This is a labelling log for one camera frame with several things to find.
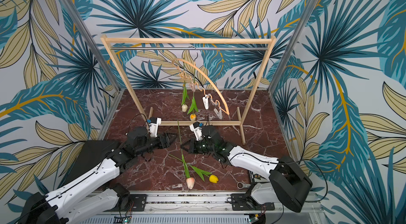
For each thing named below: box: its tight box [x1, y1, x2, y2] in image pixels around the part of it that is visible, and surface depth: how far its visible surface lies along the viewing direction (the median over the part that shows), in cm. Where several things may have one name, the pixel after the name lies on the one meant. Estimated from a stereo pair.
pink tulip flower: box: [177, 120, 196, 190], surface depth 70 cm
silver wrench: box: [236, 182, 252, 190], surface depth 80 cm
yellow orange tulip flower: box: [187, 90, 199, 121], surface depth 87 cm
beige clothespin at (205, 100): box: [202, 96, 209, 110], surface depth 73 cm
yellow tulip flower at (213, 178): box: [168, 153, 219, 184], surface depth 83 cm
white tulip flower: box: [181, 84, 190, 113], surface depth 91 cm
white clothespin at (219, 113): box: [213, 107, 223, 120], surface depth 69 cm
